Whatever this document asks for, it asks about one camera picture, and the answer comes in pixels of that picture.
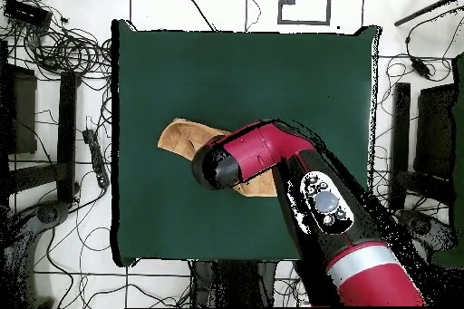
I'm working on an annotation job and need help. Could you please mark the black stand bar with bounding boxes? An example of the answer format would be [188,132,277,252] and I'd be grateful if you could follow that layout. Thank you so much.
[389,82,412,211]
[55,71,82,204]

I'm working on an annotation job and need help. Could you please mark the tangled black cables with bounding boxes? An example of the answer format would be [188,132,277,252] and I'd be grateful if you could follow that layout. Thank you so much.
[0,0,113,82]

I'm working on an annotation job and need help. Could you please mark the black power strip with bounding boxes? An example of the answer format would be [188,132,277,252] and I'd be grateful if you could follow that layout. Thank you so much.
[81,128,111,190]

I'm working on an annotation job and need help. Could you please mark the black power adapter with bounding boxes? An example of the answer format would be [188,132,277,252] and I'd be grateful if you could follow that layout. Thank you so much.
[410,56,432,80]

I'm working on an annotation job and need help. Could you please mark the black electronics box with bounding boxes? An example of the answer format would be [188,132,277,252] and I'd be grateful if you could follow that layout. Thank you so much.
[3,0,53,29]

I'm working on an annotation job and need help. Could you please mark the black tripod pole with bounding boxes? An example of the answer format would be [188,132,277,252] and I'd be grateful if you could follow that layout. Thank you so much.
[393,0,464,27]

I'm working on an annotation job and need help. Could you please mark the tan terry towel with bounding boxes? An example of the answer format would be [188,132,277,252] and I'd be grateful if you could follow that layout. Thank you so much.
[156,117,278,198]

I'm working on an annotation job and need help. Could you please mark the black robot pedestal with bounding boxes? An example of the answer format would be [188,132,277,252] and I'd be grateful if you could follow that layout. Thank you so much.
[189,259,278,308]

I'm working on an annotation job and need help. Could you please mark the dark green table cloth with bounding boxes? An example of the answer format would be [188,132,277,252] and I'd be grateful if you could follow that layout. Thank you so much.
[110,18,382,266]

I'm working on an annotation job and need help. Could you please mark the gray stand foot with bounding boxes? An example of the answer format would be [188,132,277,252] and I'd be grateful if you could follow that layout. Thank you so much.
[394,208,458,252]
[0,199,70,308]

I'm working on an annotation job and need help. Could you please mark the gray square floor frame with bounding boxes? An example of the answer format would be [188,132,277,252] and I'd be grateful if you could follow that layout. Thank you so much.
[276,0,333,26]

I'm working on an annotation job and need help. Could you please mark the dark flat panel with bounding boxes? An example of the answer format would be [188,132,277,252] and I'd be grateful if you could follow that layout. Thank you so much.
[0,63,38,156]
[413,82,459,179]

